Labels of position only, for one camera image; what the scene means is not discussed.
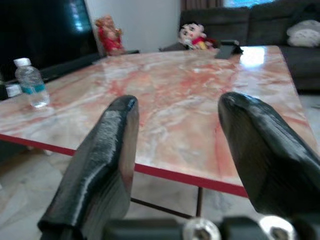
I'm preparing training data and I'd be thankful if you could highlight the dark grey sofa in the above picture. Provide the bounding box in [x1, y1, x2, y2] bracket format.
[179, 0, 320, 91]

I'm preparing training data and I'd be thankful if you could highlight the white pillow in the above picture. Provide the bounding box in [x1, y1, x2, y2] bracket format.
[286, 19, 320, 48]

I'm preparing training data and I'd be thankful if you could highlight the clear plastic water bottle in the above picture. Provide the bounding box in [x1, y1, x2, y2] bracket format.
[13, 57, 51, 109]

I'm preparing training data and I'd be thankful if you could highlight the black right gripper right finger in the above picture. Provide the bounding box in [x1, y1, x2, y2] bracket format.
[217, 91, 320, 219]

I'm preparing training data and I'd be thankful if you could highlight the marble pattern folding table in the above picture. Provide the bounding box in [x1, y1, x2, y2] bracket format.
[0, 44, 320, 219]

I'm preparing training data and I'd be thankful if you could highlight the black television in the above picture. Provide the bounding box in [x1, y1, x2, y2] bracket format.
[0, 0, 100, 76]

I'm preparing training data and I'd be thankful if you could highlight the red and gold figurine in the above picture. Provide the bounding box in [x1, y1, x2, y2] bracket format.
[94, 14, 126, 57]

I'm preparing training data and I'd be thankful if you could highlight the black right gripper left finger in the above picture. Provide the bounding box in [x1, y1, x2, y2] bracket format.
[37, 94, 140, 240]

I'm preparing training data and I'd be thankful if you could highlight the plush doll with red shirt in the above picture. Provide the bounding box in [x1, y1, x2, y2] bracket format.
[178, 22, 219, 51]

